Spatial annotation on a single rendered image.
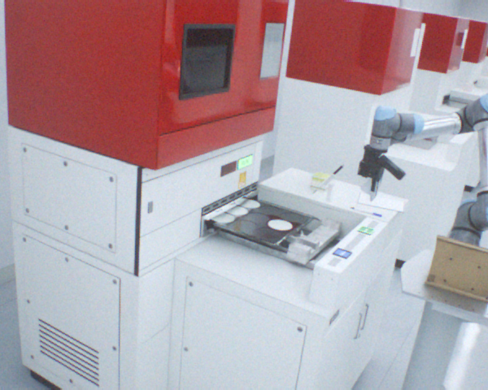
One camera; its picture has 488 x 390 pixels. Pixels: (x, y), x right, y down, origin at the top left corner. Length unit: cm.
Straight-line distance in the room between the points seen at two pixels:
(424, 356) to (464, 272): 44
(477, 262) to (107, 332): 141
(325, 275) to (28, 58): 130
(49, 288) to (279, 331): 97
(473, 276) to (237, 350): 92
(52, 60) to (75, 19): 18
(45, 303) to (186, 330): 62
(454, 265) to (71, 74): 153
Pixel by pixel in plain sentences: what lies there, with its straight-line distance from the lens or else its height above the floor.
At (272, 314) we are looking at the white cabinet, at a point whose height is 75.
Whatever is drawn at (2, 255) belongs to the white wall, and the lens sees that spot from 350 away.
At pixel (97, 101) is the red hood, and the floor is 140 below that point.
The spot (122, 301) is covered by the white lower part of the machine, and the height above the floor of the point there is 69.
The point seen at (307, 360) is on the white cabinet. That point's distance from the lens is 193.
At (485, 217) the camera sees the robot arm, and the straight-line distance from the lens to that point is 215.
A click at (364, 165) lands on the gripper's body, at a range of 205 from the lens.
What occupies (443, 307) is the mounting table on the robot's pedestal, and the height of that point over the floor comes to 80.
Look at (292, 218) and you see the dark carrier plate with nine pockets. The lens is 232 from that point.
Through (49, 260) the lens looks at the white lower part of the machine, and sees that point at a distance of 227.
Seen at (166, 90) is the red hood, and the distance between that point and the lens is 169.
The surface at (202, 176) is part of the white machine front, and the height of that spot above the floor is 111.
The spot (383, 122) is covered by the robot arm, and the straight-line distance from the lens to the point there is 200.
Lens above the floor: 179
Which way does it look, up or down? 21 degrees down
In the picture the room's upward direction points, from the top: 6 degrees clockwise
